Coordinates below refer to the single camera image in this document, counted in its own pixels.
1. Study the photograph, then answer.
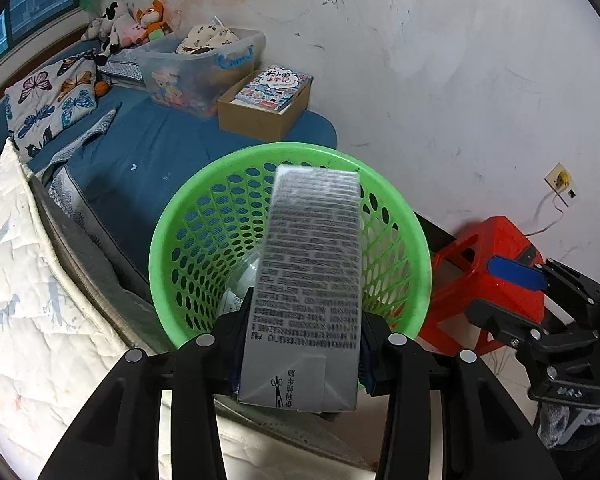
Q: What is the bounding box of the right grey knit glove hand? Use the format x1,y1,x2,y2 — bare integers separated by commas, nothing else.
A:
534,403,600,451

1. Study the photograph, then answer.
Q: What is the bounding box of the red plastic stool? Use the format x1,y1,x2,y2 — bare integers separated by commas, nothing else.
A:
419,216,545,356

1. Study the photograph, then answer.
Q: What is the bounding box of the cream quilted blanket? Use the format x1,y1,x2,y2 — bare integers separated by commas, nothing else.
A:
0,138,182,480

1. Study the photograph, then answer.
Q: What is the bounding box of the green plastic waste basket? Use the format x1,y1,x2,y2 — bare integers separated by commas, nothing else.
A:
148,142,432,347

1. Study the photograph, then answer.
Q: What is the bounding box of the blue bed sheet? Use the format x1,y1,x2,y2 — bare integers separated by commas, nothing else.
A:
0,39,339,291

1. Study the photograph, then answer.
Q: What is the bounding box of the cardboard box with books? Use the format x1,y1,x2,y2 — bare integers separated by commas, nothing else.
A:
216,64,313,142

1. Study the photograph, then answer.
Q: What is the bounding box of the right butterfly print pillow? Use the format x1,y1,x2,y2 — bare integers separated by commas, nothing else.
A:
3,49,97,162

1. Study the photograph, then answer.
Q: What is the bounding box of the clear plastic storage bin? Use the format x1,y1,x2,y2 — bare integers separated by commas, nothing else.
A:
109,28,265,117

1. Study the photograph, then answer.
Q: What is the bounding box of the pink plush toy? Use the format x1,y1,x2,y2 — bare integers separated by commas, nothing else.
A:
119,23,148,48

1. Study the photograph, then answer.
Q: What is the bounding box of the black white cow plush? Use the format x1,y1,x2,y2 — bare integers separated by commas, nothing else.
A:
81,0,136,60

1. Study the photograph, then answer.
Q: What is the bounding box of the orange fox plush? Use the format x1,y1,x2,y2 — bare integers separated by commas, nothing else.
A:
135,0,173,42

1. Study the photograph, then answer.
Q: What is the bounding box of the wall power socket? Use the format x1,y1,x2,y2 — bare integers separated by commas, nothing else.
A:
544,162,577,206

